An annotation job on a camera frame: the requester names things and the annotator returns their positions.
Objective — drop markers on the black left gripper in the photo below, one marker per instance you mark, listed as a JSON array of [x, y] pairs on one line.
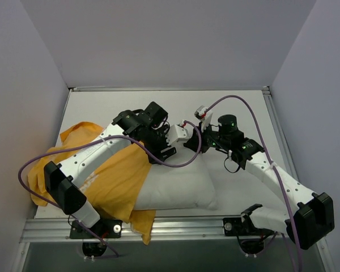
[[161, 148]]

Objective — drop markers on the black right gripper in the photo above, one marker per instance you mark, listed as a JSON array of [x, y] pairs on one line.
[[197, 141]]

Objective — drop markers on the white pillow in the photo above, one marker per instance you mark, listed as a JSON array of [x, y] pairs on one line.
[[189, 187]]

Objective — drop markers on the yellow Mickey Mouse pillowcase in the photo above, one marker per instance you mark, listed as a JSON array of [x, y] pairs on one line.
[[113, 188]]

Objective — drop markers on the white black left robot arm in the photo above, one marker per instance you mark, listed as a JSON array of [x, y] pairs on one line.
[[64, 179]]

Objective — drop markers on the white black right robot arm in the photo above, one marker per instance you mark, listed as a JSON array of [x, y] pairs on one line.
[[308, 217]]

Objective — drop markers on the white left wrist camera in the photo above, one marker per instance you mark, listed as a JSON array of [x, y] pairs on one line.
[[176, 133]]

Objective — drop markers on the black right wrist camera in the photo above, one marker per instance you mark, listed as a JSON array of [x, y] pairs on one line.
[[227, 125]]

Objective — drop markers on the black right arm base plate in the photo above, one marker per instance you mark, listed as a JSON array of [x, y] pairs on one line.
[[233, 226]]

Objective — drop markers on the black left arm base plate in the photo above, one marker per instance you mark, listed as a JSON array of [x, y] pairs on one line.
[[104, 228]]

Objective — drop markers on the aluminium right frame rail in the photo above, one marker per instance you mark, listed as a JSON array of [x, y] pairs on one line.
[[283, 130]]

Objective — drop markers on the aluminium frame rail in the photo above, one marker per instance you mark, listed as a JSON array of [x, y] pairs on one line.
[[283, 130], [57, 230]]

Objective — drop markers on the aluminium front frame rail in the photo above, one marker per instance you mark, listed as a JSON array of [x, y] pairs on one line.
[[57, 230]]

